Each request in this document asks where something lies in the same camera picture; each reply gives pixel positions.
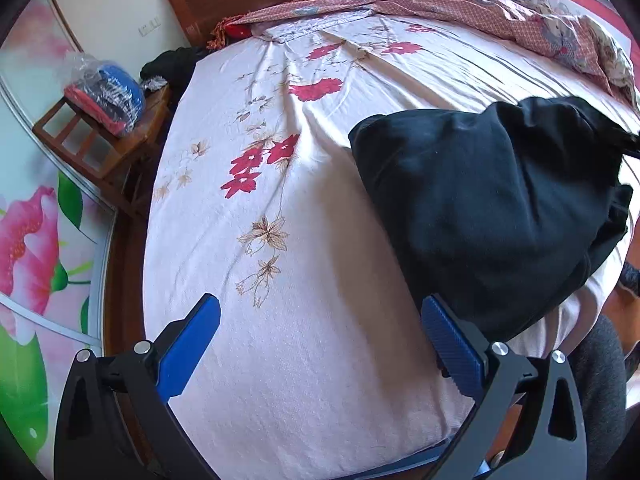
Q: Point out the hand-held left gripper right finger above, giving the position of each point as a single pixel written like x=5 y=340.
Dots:
x=450 y=345

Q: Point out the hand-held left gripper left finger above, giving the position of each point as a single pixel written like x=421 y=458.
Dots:
x=192 y=340

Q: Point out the black pants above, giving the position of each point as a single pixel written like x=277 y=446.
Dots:
x=475 y=210

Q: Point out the person's right forearm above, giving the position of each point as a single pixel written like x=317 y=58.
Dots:
x=630 y=305

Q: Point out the white floral bed sheet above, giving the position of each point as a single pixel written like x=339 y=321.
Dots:
x=300 y=335

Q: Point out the person's white shirt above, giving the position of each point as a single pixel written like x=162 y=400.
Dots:
x=590 y=300

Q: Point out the person's grey trousers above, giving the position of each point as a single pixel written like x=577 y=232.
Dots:
x=600 y=385

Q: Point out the floral wardrobe door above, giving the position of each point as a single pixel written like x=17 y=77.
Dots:
x=30 y=235

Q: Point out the wooden chair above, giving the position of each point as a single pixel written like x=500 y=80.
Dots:
x=135 y=145

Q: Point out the plastic bag of clothes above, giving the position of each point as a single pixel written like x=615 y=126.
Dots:
x=115 y=90

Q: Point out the dark clothes pile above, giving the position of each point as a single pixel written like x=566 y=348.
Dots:
x=170 y=65

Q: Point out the red fringed pillow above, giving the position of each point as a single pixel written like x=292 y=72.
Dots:
x=237 y=31

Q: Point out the red patterned quilt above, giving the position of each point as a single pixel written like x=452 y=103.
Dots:
x=450 y=0

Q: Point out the white wall socket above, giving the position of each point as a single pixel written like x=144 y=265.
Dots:
x=150 y=26

